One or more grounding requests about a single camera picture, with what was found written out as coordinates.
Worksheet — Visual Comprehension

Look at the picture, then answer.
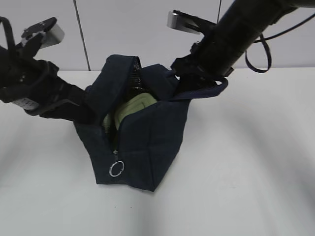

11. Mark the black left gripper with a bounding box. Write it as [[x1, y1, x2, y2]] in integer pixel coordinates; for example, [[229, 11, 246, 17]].
[[0, 59, 95, 124]]

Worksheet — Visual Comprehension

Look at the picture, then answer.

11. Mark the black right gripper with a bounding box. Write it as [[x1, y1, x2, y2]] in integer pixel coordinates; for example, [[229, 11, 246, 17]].
[[171, 41, 234, 95]]

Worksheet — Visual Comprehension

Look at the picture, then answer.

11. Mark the green lid glass container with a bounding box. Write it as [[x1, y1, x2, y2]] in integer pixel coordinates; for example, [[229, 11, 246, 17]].
[[103, 93, 157, 134]]

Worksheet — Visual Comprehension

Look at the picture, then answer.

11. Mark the silver zipper pull ring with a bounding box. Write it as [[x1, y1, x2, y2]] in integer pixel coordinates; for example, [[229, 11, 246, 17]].
[[108, 150, 126, 177]]

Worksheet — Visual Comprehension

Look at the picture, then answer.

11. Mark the navy blue lunch bag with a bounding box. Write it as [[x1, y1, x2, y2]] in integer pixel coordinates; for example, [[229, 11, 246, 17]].
[[73, 54, 229, 192]]

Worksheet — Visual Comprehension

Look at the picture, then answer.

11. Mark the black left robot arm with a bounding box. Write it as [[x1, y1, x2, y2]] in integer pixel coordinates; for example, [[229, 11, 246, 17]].
[[0, 17, 95, 124]]

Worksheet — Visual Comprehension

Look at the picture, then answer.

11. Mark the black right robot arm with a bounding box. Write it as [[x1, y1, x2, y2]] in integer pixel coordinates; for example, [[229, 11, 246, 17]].
[[167, 0, 315, 99]]

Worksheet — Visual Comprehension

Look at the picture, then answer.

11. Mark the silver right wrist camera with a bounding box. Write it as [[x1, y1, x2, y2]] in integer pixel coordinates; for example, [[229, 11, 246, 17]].
[[167, 10, 216, 35]]

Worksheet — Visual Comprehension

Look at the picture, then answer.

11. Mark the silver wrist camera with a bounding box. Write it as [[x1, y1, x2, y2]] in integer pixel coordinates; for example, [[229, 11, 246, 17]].
[[21, 17, 65, 49], [167, 10, 216, 35]]

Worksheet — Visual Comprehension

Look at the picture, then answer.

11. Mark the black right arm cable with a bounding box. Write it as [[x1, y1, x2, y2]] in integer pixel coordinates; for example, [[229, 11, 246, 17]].
[[245, 9, 315, 73]]

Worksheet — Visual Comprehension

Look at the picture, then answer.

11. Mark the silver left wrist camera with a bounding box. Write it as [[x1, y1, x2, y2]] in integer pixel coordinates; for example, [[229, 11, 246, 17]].
[[21, 17, 65, 49]]

